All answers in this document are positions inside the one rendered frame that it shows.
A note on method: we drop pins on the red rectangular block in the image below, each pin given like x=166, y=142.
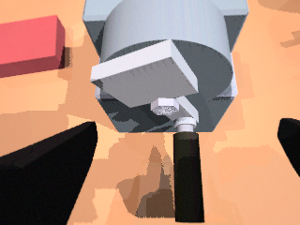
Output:
x=31, y=46

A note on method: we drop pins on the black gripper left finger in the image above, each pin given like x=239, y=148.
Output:
x=40, y=183

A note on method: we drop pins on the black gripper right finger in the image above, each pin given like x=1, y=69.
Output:
x=288, y=136

